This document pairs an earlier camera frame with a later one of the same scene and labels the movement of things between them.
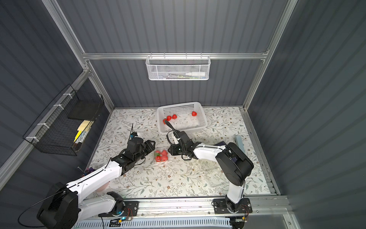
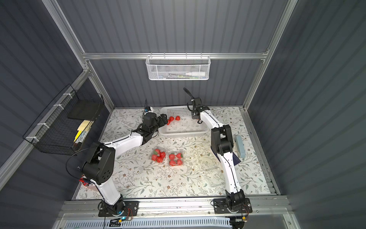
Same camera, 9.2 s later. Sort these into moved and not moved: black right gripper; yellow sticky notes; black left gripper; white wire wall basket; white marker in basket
Moved: black right gripper; black left gripper
Not moved: yellow sticky notes; white wire wall basket; white marker in basket
